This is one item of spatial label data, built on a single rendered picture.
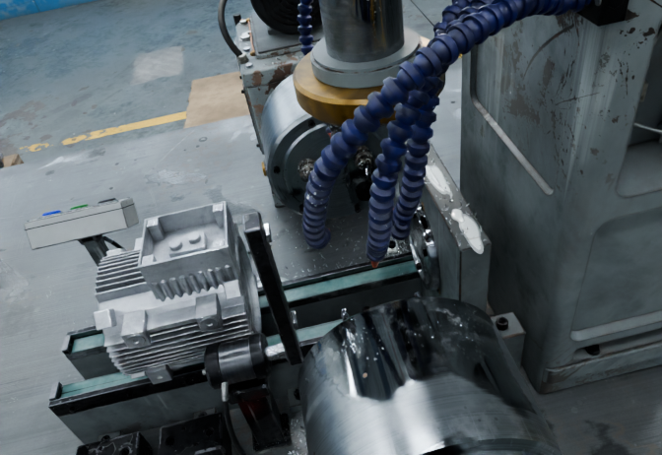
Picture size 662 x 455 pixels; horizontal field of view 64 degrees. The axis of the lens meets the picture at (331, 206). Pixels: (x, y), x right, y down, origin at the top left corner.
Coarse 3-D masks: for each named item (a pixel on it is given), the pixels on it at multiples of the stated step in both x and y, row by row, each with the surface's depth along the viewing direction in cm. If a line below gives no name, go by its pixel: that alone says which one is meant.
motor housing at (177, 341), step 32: (128, 256) 78; (96, 288) 73; (128, 288) 73; (256, 288) 89; (160, 320) 72; (192, 320) 72; (224, 320) 73; (256, 320) 86; (128, 352) 73; (160, 352) 74; (192, 352) 76
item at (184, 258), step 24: (168, 216) 77; (192, 216) 78; (216, 216) 76; (144, 240) 73; (168, 240) 77; (192, 240) 73; (216, 240) 71; (144, 264) 69; (168, 264) 70; (192, 264) 70; (216, 264) 71; (168, 288) 72; (192, 288) 73; (216, 288) 74
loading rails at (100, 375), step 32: (288, 288) 93; (320, 288) 92; (352, 288) 91; (384, 288) 93; (416, 288) 94; (320, 320) 95; (64, 352) 88; (96, 352) 90; (96, 384) 84; (128, 384) 82; (160, 384) 82; (192, 384) 84; (288, 384) 88; (64, 416) 83; (96, 416) 84; (128, 416) 86; (160, 416) 87; (192, 416) 89
